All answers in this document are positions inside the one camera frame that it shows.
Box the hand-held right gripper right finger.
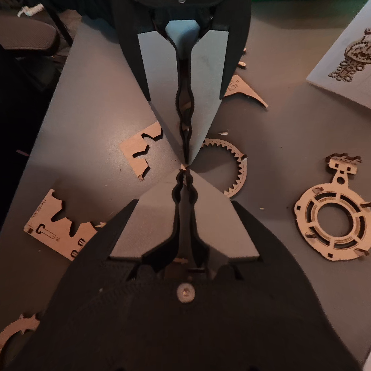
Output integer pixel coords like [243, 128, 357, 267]
[185, 169, 260, 279]

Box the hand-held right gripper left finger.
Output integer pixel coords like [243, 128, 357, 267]
[110, 169, 185, 273]

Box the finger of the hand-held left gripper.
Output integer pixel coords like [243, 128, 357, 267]
[185, 29, 228, 165]
[138, 29, 190, 165]

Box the wooden internal gear ring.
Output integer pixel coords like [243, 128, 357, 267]
[200, 139, 248, 198]

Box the triangular wooden offcut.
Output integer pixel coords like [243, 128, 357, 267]
[223, 75, 268, 109]

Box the square wooden offcut gear cutout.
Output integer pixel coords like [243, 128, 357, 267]
[120, 122, 164, 181]

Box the long wooden offcut sheet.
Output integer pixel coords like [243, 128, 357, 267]
[24, 188, 100, 261]

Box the black office chair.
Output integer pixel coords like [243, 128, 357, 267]
[0, 13, 73, 87]

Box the folded instruction leaflet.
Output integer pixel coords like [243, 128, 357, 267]
[307, 4, 371, 109]

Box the round wooden frame with handle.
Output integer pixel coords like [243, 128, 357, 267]
[294, 154, 371, 261]

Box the thin spiked wooden ring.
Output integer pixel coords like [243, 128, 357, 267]
[0, 314, 39, 351]

